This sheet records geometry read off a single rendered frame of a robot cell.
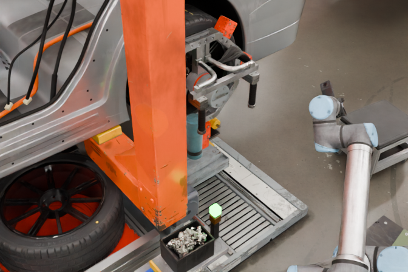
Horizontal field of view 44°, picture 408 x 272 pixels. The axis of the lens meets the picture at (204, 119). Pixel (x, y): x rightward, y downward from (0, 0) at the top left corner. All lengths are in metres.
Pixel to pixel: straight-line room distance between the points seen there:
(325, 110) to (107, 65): 1.01
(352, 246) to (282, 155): 1.83
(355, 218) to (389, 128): 1.64
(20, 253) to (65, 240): 0.20
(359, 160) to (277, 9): 1.34
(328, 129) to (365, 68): 2.64
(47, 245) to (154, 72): 1.01
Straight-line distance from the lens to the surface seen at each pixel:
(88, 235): 2.39
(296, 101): 4.01
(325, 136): 1.96
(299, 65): 4.45
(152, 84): 1.78
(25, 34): 2.88
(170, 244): 2.24
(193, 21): 2.52
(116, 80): 2.39
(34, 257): 2.42
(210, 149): 3.15
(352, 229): 1.76
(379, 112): 3.47
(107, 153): 2.49
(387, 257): 2.25
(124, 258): 2.45
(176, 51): 1.78
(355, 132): 1.93
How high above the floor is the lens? 2.33
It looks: 38 degrees down
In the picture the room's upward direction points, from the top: 1 degrees clockwise
